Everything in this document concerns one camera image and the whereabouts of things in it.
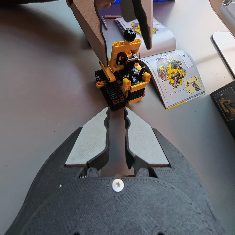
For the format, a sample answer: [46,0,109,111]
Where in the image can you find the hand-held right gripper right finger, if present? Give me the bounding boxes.
[124,107,169,170]

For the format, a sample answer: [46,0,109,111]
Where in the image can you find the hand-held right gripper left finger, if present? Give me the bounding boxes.
[65,107,111,171]

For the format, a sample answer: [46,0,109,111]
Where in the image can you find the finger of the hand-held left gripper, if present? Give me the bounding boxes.
[120,0,154,50]
[71,0,109,68]

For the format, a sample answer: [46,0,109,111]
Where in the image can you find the yellow lego bulldozer model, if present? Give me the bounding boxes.
[94,28,152,111]

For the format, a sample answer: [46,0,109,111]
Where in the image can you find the open lego instruction booklet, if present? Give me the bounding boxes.
[115,17,206,110]

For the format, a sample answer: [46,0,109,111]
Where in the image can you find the dark lego set box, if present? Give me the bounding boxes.
[210,80,235,140]

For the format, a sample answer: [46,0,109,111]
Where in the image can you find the white stand base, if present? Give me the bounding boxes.
[211,31,235,78]

